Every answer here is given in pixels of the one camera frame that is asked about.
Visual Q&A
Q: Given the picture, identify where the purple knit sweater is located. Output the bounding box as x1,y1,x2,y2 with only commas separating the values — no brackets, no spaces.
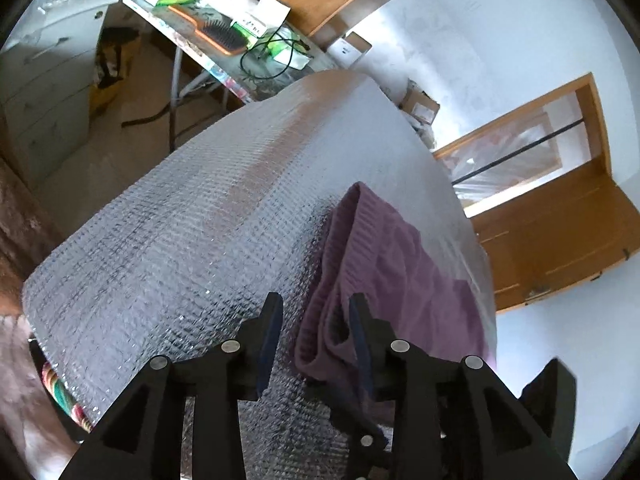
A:
293,181,497,428

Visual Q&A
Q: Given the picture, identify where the folding side table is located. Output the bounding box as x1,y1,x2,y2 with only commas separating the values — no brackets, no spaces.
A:
122,0,336,151

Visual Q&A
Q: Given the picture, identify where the open wooden door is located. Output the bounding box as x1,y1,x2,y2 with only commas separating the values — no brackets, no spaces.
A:
472,160,639,311

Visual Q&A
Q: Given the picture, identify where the silver bubble foil mat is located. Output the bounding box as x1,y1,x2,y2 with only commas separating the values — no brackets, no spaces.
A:
22,70,497,479

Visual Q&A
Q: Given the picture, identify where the cardboard box with label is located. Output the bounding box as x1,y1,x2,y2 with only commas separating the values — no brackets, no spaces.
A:
399,79,440,125

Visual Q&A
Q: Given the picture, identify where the white small box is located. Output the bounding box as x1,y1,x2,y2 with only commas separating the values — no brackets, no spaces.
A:
326,32,372,68

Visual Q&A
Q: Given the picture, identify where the white drawer cabinet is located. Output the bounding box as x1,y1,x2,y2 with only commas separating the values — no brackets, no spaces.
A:
1,0,118,188

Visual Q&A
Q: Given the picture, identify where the orange hairbrush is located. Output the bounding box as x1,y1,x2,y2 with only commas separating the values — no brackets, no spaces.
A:
168,6,247,56

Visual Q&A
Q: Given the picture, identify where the white green carton box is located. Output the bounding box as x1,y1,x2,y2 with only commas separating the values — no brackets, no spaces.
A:
198,0,291,38

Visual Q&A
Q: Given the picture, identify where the plastic covered door frame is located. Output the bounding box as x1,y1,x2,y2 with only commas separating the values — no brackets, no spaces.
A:
434,73,612,218

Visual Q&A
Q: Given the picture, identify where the black cable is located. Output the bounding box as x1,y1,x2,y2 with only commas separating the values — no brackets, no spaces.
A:
240,29,312,82

